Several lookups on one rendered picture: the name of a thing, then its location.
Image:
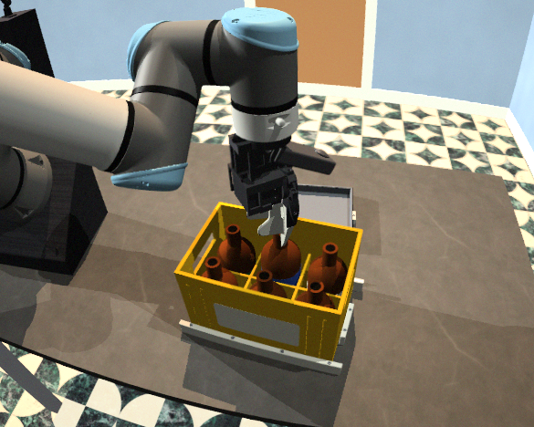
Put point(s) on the yellow bottle crate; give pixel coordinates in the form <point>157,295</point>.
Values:
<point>278,322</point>

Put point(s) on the brown bottle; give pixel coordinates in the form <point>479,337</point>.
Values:
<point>329,269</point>
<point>237,254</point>
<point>284,262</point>
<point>214,272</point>
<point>265,284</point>
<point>315,295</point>

